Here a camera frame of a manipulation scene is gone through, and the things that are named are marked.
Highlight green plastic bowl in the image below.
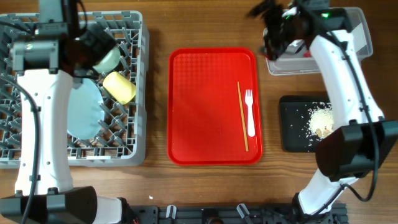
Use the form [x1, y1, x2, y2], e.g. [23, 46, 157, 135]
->
[93, 47, 121, 73]

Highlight light blue plate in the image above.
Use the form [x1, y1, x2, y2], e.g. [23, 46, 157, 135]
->
[67, 78, 105, 140]

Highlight yellow plastic cup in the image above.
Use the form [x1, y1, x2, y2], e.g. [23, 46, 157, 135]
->
[103, 72, 136, 105]

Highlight white plastic fork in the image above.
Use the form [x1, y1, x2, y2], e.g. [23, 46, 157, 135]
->
[245, 89, 256, 137]

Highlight rice and peanut scraps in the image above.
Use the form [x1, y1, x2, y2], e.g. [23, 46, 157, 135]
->
[306, 102, 334, 140]

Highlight wooden chopstick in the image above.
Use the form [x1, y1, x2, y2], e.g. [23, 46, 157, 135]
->
[237, 82, 249, 152]

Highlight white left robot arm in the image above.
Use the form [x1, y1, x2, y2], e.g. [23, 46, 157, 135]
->
[1, 1, 139, 223]

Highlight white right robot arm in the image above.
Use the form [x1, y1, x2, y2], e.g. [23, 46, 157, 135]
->
[249, 1, 397, 223]

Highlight grey dishwasher rack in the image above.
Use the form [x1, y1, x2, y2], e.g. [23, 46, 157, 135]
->
[1, 11, 149, 169]

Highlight clear plastic bin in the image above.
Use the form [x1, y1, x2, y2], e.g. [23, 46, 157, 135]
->
[266, 7, 373, 76]

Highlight black plastic tray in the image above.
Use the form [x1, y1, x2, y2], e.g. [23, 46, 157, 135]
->
[279, 95, 331, 153]

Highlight red plastic tray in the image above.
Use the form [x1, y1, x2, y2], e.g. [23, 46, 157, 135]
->
[167, 47, 264, 166]

